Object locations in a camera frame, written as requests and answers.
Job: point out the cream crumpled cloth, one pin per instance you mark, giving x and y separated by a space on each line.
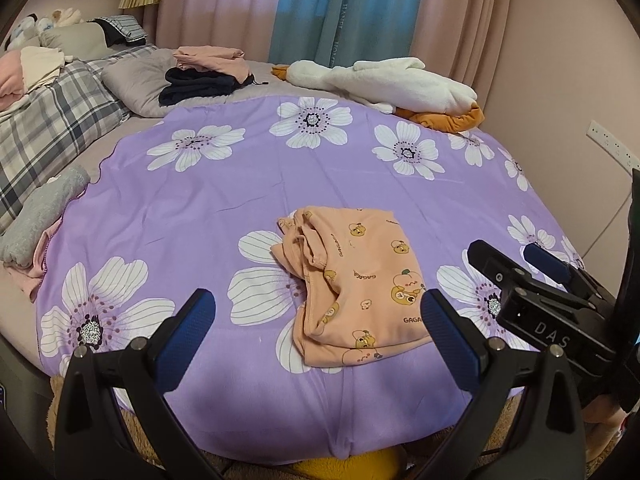
42 67

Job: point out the pink fleece cloth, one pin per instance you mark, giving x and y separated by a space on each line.
35 270

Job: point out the small plush toys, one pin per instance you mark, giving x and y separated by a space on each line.
45 22

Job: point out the beige pillow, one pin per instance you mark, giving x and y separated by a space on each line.
75 40

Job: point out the purple floral blanket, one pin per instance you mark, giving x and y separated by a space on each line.
200 195

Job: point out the grey fluffy cloth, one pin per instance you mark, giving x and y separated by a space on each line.
35 215

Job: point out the orange printed baby garment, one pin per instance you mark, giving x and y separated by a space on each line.
360 270

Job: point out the white goose plush toy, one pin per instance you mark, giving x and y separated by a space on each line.
400 85

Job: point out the grey pillow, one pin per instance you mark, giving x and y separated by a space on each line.
135 80

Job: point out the grey plaid quilt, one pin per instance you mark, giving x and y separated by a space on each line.
45 120

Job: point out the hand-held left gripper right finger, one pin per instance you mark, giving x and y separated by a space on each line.
450 340

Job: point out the grey checked folded clothes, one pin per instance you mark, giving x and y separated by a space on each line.
125 27

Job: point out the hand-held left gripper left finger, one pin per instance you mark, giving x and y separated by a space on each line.
187 330

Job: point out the pink crumpled cloth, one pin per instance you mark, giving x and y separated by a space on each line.
10 77

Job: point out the pink curtain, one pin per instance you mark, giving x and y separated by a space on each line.
220 5
470 20

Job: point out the white wall socket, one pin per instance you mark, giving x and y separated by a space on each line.
610 142

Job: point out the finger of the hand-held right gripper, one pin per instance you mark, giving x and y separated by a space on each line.
547 262
500 265

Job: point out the yellow plush cushion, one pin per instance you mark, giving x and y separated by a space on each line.
350 466

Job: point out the blue curtain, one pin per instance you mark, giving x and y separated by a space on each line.
320 10

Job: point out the pink folded clothes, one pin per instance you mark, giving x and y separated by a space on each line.
205 55

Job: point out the dark navy folded clothes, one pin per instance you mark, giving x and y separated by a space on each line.
195 85

